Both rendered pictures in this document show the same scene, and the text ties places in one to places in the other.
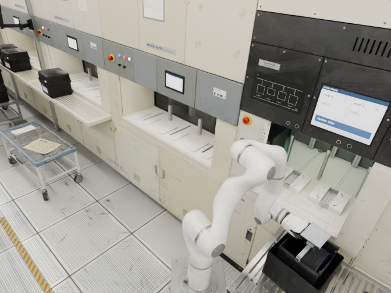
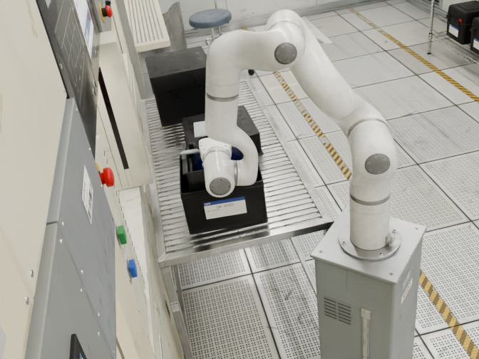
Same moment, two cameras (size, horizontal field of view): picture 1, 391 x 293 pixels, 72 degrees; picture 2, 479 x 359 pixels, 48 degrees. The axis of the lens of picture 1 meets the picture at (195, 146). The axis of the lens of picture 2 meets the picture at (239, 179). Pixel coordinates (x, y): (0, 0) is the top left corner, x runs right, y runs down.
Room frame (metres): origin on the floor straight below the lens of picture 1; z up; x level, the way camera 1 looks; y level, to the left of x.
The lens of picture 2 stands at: (2.00, 0.53, 1.92)
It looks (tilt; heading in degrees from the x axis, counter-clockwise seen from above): 34 degrees down; 223
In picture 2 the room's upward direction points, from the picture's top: 9 degrees counter-clockwise
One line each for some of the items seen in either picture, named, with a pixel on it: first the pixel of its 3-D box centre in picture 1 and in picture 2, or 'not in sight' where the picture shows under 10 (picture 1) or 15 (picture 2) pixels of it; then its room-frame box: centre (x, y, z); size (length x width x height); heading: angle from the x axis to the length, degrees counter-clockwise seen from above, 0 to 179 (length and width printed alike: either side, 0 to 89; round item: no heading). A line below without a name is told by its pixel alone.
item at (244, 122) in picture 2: not in sight; (219, 132); (0.57, -0.88, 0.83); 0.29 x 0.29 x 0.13; 52
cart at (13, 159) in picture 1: (42, 155); not in sight; (2.50, 1.73, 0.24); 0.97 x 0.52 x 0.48; 53
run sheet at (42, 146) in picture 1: (42, 145); not in sight; (2.37, 1.61, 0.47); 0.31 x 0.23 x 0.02; 71
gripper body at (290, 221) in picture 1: (293, 224); (215, 149); (0.97, -0.52, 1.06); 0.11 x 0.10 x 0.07; 44
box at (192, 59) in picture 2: not in sight; (181, 85); (0.37, -1.28, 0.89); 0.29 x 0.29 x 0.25; 52
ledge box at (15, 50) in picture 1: (16, 59); not in sight; (3.77, 2.60, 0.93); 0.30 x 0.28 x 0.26; 53
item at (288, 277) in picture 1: (301, 264); (222, 185); (0.89, -0.60, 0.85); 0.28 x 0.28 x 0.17; 44
